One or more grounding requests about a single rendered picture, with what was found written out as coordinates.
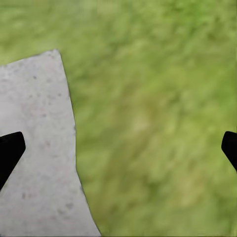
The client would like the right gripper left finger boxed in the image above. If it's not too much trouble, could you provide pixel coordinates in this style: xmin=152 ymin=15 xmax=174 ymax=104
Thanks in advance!
xmin=0 ymin=131 xmax=26 ymax=191

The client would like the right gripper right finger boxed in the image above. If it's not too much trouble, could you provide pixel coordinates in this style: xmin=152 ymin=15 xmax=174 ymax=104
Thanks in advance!
xmin=221 ymin=131 xmax=237 ymax=171

